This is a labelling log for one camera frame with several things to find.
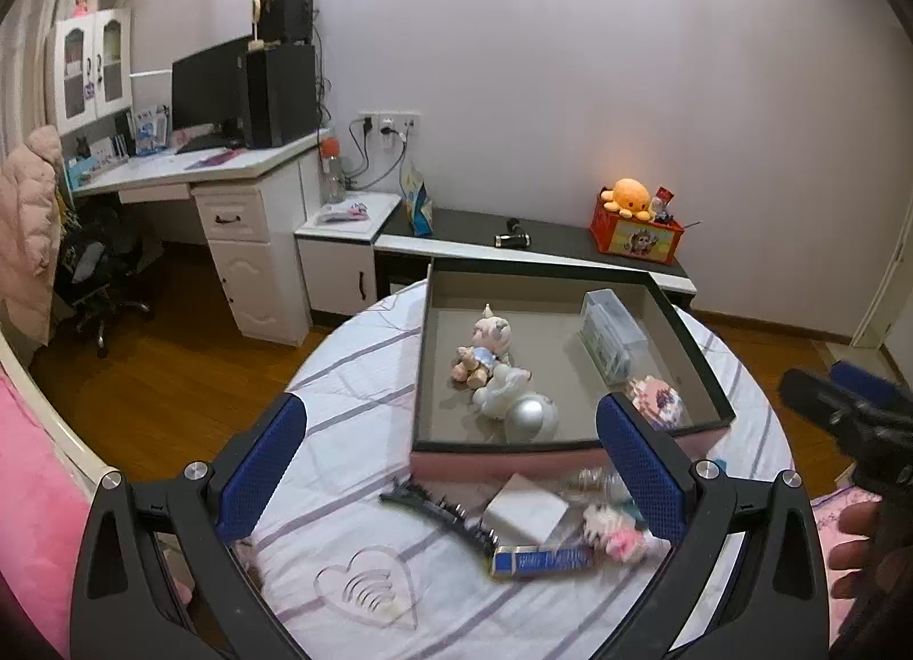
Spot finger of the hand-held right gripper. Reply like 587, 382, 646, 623
831, 360, 906, 413
779, 369, 867, 434

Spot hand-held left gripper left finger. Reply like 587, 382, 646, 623
69, 391, 309, 660

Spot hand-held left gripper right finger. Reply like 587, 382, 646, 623
595, 392, 832, 660

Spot small white box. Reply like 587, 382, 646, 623
483, 470, 569, 547

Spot blue rectangular packet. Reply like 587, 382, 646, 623
491, 543, 595, 580

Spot clear acrylic heart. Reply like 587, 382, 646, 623
314, 544, 421, 631

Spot pink storage box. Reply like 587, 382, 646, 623
410, 256, 737, 490

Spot black hair clip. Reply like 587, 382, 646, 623
378, 478, 500, 550

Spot person's right hand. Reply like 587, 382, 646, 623
829, 501, 887, 602

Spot round pink floral item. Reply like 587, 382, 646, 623
624, 375, 693, 430

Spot white door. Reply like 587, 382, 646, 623
852, 189, 913, 348

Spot silver ball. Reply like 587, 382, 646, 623
499, 395, 559, 445

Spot clear plastic box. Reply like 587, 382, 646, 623
577, 289, 650, 386

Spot small plush doll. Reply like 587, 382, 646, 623
451, 303, 516, 390

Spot white nightstand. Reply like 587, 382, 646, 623
294, 192, 402, 319

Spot red picture storage box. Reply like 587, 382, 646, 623
589, 192, 686, 265

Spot white desk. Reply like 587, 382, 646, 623
71, 128, 333, 347

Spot pink blanket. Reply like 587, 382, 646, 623
0, 367, 97, 660

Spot small red white toys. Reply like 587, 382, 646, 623
648, 185, 680, 227

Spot dark topped low cabinet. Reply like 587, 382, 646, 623
374, 207, 698, 313

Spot pink packet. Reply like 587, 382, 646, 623
317, 201, 371, 226

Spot orange octopus plush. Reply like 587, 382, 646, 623
599, 178, 655, 223

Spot black office chair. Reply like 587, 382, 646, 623
53, 207, 155, 359

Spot blue snack bag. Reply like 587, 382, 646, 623
403, 164, 437, 239

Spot orange capped water bottle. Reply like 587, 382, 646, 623
318, 138, 348, 204

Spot pink padded jacket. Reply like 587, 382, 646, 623
0, 124, 67, 347

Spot blue and white boxes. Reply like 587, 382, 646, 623
132, 104, 173, 158

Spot black computer tower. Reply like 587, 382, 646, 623
246, 42, 319, 149

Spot black computer monitor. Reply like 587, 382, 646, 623
171, 35, 253, 151

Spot black box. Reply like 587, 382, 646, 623
258, 0, 316, 47

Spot white bed frame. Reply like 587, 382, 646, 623
0, 332, 122, 493

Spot black power cable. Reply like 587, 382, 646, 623
345, 118, 377, 191

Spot white wall outlet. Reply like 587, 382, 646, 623
358, 109, 422, 137

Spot white wall cabinet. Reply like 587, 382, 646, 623
44, 7, 135, 137

